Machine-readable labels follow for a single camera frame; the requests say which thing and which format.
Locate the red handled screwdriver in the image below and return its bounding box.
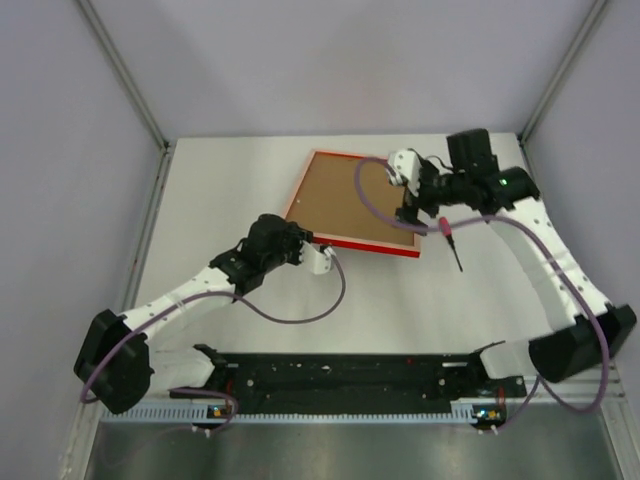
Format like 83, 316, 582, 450
438, 216, 464, 273

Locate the red picture frame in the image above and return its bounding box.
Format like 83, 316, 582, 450
282, 147, 422, 260

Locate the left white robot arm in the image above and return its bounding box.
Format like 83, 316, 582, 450
74, 214, 332, 414

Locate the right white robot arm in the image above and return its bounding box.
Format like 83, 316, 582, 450
388, 129, 637, 396

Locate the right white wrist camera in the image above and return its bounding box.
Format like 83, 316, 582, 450
387, 149, 426, 197

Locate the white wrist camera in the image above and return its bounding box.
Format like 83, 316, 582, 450
387, 149, 426, 197
301, 242, 336, 275

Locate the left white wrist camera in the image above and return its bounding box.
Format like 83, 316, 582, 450
301, 242, 336, 275

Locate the brown frame backing board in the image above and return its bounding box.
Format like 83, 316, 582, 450
286, 152, 416, 248

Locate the right aluminium corner post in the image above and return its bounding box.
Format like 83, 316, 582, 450
516, 0, 613, 145

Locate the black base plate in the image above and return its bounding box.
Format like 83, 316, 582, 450
196, 345, 526, 400

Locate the white slotted cable duct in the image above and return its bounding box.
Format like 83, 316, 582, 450
101, 400, 505, 428

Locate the aluminium front rail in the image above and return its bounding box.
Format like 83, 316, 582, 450
516, 364, 626, 404

